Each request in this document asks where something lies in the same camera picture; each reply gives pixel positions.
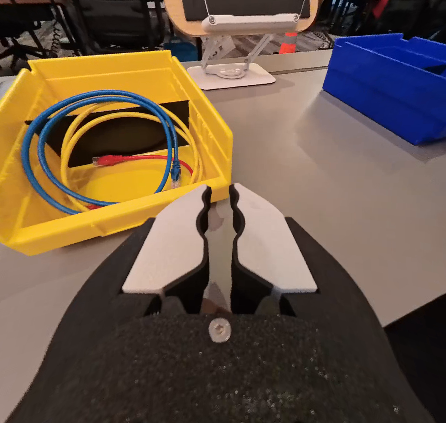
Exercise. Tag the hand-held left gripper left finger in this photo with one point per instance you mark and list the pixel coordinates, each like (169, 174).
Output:
(167, 252)

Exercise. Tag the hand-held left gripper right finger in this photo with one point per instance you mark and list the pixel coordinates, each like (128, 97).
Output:
(271, 252)

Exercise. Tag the yellow plastic bin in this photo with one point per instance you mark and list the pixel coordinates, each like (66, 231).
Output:
(104, 67)

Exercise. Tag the blue plastic bin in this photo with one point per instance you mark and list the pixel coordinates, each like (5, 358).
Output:
(376, 85)

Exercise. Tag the black bin divider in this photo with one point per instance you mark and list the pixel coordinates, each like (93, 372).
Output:
(122, 134)
(435, 70)

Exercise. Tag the white stand base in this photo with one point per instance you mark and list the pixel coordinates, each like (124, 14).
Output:
(258, 78)

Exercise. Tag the blue container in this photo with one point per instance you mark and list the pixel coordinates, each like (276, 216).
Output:
(181, 51)

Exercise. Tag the orange traffic cone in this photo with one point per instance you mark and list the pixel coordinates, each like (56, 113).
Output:
(288, 45)

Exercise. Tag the black office chair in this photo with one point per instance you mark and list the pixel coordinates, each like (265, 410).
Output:
(111, 8)

